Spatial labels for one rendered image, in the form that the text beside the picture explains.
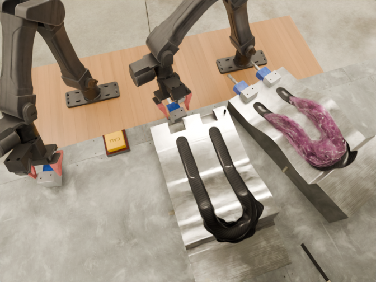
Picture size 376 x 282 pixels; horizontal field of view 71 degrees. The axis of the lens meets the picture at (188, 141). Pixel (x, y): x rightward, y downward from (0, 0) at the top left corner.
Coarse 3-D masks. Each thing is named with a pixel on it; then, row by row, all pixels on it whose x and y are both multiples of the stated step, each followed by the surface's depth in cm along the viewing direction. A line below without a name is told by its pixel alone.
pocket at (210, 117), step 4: (208, 112) 88; (212, 112) 88; (200, 116) 87; (204, 116) 88; (208, 116) 89; (212, 116) 88; (216, 116) 86; (204, 120) 88; (208, 120) 88; (212, 120) 88; (216, 120) 87; (204, 124) 87
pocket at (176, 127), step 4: (168, 124) 86; (172, 124) 86; (176, 124) 87; (180, 124) 87; (184, 124) 85; (168, 128) 87; (172, 128) 87; (176, 128) 87; (180, 128) 87; (184, 128) 87; (172, 132) 86; (176, 132) 86
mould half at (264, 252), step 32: (160, 128) 84; (192, 128) 84; (224, 128) 84; (160, 160) 80; (224, 192) 72; (256, 192) 71; (192, 224) 67; (192, 256) 71; (224, 256) 71; (256, 256) 71; (288, 256) 71
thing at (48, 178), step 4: (44, 164) 84; (48, 164) 84; (44, 168) 84; (48, 168) 84; (52, 168) 84; (40, 172) 82; (44, 172) 82; (48, 172) 82; (52, 172) 82; (40, 176) 81; (44, 176) 81; (48, 176) 81; (52, 176) 81; (56, 176) 83; (60, 176) 86; (40, 180) 81; (44, 180) 81; (48, 180) 81; (52, 180) 81; (56, 180) 82; (60, 180) 85; (40, 184) 82; (44, 184) 82; (48, 184) 83; (52, 184) 83; (56, 184) 84; (60, 184) 85
